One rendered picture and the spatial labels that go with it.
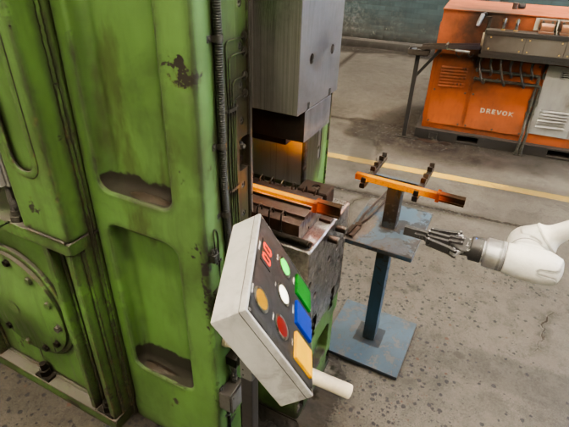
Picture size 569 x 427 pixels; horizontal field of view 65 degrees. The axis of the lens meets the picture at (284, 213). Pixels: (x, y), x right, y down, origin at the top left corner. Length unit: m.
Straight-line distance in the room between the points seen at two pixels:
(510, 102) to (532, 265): 3.64
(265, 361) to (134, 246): 0.78
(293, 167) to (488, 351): 1.44
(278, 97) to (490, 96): 3.84
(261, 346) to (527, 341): 2.05
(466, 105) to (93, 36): 4.13
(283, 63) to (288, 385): 0.79
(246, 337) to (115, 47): 0.80
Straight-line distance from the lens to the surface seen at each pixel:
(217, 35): 1.10
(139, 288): 1.70
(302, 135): 1.33
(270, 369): 0.96
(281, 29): 1.23
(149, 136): 1.30
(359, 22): 9.15
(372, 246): 1.90
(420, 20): 8.96
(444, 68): 4.90
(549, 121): 5.06
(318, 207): 1.55
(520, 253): 1.44
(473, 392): 2.42
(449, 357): 2.53
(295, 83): 1.23
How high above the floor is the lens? 1.79
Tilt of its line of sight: 32 degrees down
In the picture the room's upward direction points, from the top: 2 degrees clockwise
